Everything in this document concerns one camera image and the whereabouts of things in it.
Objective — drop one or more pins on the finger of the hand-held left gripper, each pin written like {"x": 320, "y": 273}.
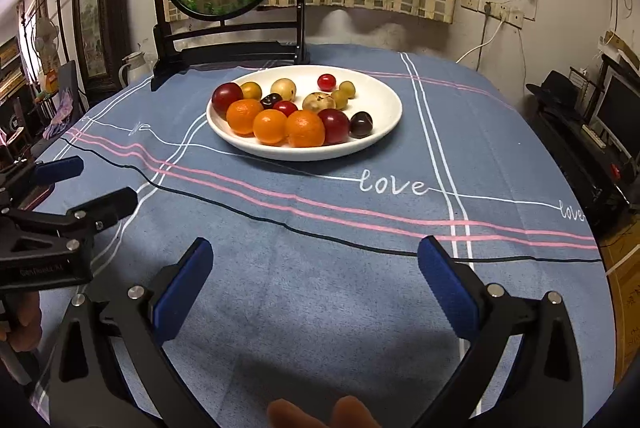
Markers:
{"x": 60, "y": 167}
{"x": 112, "y": 203}

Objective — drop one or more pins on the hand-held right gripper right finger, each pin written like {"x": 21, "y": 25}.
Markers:
{"x": 447, "y": 288}

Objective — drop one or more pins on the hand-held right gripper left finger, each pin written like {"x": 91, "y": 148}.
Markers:
{"x": 182, "y": 293}

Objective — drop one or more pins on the red plum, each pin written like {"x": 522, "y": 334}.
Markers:
{"x": 335, "y": 126}
{"x": 226, "y": 96}

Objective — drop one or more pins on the dark purple plum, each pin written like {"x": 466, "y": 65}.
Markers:
{"x": 271, "y": 100}
{"x": 361, "y": 125}

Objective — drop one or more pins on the white oval plate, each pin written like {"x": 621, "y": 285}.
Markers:
{"x": 385, "y": 102}

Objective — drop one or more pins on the large red cherry tomato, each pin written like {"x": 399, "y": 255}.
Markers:
{"x": 286, "y": 108}

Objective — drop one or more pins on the large yellow round fruit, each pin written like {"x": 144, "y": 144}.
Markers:
{"x": 283, "y": 87}

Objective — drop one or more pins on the yellow speckled round fruit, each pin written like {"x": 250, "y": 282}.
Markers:
{"x": 339, "y": 100}

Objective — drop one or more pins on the small yellow round fruit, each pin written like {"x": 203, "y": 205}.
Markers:
{"x": 347, "y": 87}

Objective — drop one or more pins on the brown wrinkled fruit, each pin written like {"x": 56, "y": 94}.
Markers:
{"x": 317, "y": 101}

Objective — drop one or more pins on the small red cherry tomato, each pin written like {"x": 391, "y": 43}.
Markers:
{"x": 326, "y": 82}

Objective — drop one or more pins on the person's left hand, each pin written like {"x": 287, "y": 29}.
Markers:
{"x": 27, "y": 323}

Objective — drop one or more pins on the person's right hand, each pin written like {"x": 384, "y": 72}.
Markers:
{"x": 350, "y": 413}

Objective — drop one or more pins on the blue striped tablecloth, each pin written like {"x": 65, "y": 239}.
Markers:
{"x": 325, "y": 283}

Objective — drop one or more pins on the white kettle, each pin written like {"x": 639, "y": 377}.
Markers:
{"x": 135, "y": 67}

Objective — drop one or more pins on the white standing fan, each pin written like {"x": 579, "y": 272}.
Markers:
{"x": 46, "y": 32}

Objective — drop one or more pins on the dark wooden framed panel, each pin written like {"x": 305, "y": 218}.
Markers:
{"x": 95, "y": 22}

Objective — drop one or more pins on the greenish mandarin orange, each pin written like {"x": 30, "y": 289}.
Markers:
{"x": 251, "y": 90}

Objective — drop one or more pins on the black low cabinet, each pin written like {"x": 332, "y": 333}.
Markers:
{"x": 575, "y": 147}

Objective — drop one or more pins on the black hat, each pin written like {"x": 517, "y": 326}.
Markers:
{"x": 555, "y": 85}

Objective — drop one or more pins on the computer monitor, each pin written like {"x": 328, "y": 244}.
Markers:
{"x": 620, "y": 112}

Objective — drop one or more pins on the white wall socket strip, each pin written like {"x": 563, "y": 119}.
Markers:
{"x": 505, "y": 13}

